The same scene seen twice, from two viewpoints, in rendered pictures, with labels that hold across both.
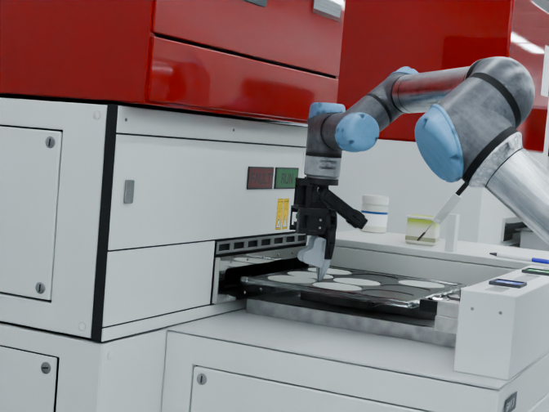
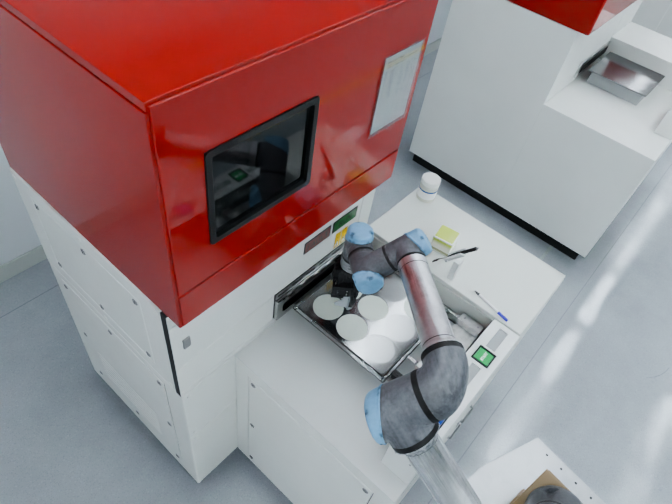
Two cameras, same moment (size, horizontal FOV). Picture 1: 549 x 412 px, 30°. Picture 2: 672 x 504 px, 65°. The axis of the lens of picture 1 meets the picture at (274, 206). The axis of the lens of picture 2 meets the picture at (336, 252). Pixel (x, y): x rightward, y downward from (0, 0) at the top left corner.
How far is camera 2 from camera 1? 156 cm
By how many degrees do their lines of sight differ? 45
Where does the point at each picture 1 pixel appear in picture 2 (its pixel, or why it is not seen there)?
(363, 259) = not seen: hidden behind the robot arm
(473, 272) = (458, 301)
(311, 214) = (340, 289)
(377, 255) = not seen: hidden behind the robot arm
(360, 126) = (367, 285)
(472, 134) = (394, 438)
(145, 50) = (175, 305)
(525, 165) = (428, 463)
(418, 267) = not seen: hidden behind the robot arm
